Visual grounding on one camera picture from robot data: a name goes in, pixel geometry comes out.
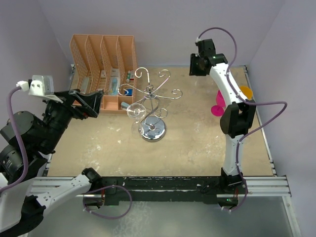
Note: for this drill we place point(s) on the chrome wire wine glass rack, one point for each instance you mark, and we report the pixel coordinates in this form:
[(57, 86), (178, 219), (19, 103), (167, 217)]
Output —
[(153, 126)]

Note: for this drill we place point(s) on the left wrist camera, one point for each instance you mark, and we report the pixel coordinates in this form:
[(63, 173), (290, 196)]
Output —
[(40, 86)]

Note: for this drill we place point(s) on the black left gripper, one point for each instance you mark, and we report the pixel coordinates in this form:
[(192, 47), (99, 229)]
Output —
[(93, 100)]

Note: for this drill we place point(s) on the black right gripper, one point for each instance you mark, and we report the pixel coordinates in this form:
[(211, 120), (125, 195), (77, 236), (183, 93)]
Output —
[(193, 71)]

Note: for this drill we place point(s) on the white glue stick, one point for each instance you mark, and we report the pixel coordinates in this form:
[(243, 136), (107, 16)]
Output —
[(128, 76)]

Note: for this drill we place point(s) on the orange perforated desk organizer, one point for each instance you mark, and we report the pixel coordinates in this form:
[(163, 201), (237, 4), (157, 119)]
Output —
[(101, 62)]

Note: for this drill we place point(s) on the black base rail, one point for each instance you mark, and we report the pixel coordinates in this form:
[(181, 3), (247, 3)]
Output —
[(205, 189)]

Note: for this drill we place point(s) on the blue stapler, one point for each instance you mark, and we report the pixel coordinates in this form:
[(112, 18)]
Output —
[(124, 105)]

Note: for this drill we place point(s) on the orange plastic wine glass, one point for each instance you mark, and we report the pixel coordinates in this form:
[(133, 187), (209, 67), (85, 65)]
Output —
[(247, 92)]

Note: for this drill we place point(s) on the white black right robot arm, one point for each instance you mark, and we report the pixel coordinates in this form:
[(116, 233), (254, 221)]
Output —
[(238, 116)]

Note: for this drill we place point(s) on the pink plastic wine glass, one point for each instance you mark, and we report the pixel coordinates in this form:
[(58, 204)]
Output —
[(218, 109)]

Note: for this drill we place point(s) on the clear wine glass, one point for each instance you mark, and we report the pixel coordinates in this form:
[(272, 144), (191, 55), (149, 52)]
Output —
[(137, 112)]

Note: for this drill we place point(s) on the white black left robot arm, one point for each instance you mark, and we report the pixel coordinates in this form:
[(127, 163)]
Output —
[(29, 140)]

